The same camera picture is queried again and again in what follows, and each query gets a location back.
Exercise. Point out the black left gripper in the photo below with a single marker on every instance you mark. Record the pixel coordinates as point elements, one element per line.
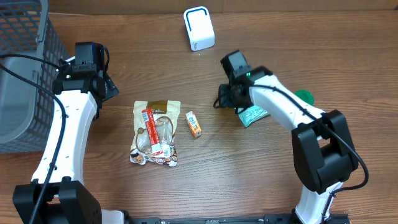
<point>112,88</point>

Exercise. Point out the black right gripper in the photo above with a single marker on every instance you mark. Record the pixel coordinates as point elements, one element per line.
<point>226,100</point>

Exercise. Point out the teal wet wipes pack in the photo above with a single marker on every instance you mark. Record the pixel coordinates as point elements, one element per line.
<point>251,115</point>

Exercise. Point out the red snack stick packet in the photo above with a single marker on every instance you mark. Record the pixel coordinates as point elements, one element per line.
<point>149,120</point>

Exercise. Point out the orange Kleenex tissue pack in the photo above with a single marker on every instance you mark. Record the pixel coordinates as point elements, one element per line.
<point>193,124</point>

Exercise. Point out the brown white snack bag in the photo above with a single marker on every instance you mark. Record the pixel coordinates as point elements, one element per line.
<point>155,124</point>

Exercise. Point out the green lid jar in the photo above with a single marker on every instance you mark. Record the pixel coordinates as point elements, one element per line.
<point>305,96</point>

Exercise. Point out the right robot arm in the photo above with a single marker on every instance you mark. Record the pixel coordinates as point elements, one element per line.
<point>323,151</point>

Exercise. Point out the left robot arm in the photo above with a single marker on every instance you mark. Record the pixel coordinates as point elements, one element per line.
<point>56,193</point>

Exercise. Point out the white barcode scanner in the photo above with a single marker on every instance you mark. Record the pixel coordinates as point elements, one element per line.
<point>199,28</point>

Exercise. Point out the grey plastic mesh basket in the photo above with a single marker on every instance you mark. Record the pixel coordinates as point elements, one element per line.
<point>30,42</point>

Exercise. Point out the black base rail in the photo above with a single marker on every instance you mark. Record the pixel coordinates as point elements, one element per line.
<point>217,221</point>

